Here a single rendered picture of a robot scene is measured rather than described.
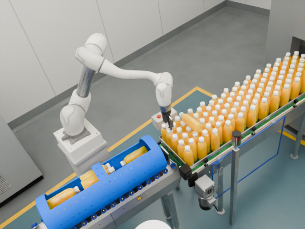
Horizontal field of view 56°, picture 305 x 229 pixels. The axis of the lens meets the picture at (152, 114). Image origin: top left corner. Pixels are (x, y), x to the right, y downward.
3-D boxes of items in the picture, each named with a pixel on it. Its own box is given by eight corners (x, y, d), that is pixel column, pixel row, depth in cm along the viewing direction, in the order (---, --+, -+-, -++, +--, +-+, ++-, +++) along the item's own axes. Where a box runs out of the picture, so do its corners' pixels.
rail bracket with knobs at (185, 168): (178, 174, 220) (177, 166, 213) (185, 169, 222) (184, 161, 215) (186, 183, 213) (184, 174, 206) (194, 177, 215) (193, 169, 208)
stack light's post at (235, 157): (228, 223, 277) (231, 148, 204) (232, 220, 278) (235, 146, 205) (232, 226, 274) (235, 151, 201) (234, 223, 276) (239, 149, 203)
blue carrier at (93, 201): (47, 212, 207) (30, 191, 188) (149, 151, 234) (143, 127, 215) (60, 245, 188) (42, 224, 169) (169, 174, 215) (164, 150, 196)
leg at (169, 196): (172, 226, 284) (164, 191, 242) (177, 223, 285) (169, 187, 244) (175, 231, 280) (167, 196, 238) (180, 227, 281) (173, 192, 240)
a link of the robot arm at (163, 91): (171, 107, 201) (173, 95, 210) (169, 89, 190) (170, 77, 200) (156, 107, 203) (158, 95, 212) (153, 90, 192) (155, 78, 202)
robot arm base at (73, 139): (57, 134, 240) (56, 130, 236) (81, 122, 248) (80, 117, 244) (66, 147, 229) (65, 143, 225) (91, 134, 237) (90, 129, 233)
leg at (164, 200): (164, 216, 293) (154, 180, 251) (169, 212, 295) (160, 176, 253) (167, 220, 289) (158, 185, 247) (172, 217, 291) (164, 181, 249)
